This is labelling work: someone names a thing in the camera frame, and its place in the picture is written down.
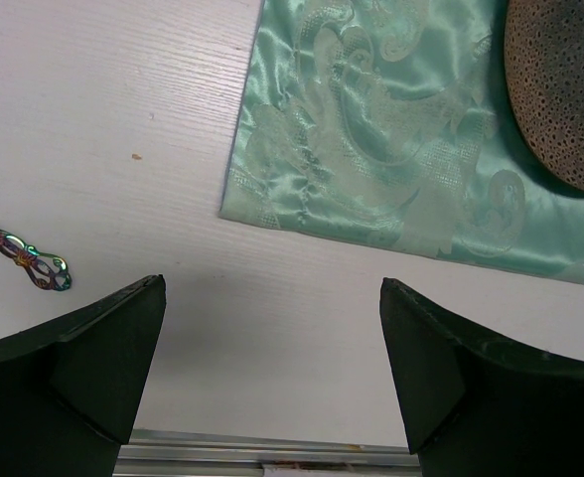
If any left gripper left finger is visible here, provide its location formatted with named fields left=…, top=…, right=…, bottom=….
left=0, top=275, right=166, bottom=476

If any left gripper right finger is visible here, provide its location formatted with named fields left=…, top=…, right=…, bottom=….
left=379, top=278, right=584, bottom=476

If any brown speckled ceramic plate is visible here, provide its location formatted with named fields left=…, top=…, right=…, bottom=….
left=504, top=0, right=584, bottom=192

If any aluminium table edge rail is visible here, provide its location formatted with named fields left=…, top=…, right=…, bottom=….
left=113, top=430, right=421, bottom=476

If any iridescent ornate fork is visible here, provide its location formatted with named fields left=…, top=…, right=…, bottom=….
left=0, top=229, right=73, bottom=292

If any green satin patterned cloth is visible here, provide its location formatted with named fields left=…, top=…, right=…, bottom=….
left=219, top=1, right=584, bottom=284

